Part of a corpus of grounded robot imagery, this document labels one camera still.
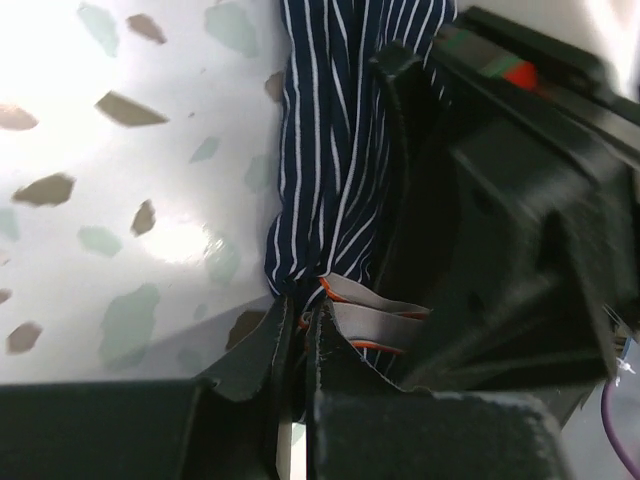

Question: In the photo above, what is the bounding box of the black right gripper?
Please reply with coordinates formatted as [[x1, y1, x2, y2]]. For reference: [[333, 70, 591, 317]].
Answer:
[[370, 6, 639, 422]]

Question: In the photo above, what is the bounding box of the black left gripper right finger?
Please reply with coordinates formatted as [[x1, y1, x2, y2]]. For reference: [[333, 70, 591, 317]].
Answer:
[[306, 301, 573, 480]]

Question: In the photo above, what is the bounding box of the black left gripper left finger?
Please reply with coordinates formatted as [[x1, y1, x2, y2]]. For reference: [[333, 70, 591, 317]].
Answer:
[[1, 297, 295, 479]]

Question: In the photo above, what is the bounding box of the navy white striped underwear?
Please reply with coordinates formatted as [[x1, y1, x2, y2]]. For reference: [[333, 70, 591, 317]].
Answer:
[[263, 0, 459, 421]]

